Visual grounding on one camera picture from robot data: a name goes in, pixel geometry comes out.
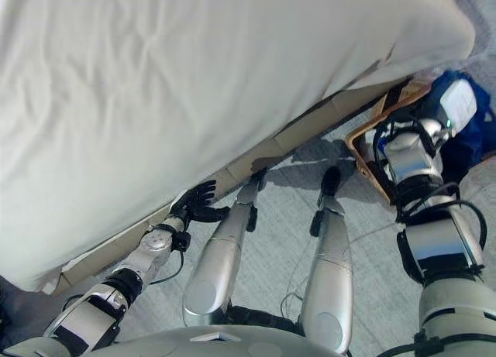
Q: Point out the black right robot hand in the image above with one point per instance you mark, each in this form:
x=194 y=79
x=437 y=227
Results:
x=457 y=105

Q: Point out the silver left robot leg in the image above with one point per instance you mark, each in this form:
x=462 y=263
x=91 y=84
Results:
x=221 y=264

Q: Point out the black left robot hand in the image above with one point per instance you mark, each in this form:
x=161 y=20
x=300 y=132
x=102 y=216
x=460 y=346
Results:
x=193 y=206

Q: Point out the dark blue garment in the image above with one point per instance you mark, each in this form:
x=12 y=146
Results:
x=469 y=148

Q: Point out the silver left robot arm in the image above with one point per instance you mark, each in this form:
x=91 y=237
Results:
x=151 y=252

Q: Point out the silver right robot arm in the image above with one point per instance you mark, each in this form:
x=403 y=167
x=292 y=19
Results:
x=438 y=248

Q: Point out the wooden laundry basket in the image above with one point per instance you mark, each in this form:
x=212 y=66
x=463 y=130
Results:
x=360 y=148

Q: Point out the grey robot torso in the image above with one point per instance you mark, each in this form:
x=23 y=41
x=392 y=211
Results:
x=155 y=345

